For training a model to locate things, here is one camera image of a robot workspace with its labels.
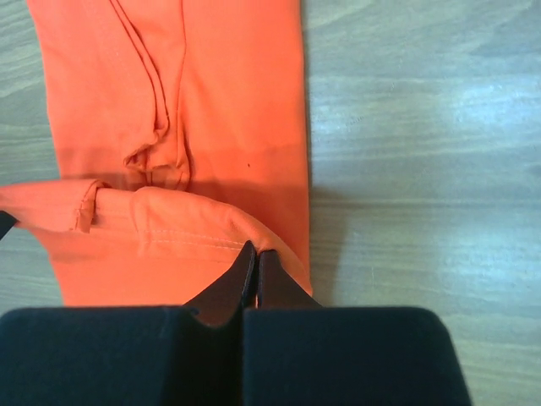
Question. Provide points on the orange t-shirt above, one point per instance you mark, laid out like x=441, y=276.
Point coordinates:
x=180, y=135

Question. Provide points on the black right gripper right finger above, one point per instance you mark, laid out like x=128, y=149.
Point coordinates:
x=298, y=352

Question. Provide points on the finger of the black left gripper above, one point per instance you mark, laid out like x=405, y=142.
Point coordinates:
x=7, y=222

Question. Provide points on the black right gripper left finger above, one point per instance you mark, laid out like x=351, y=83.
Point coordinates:
x=145, y=355

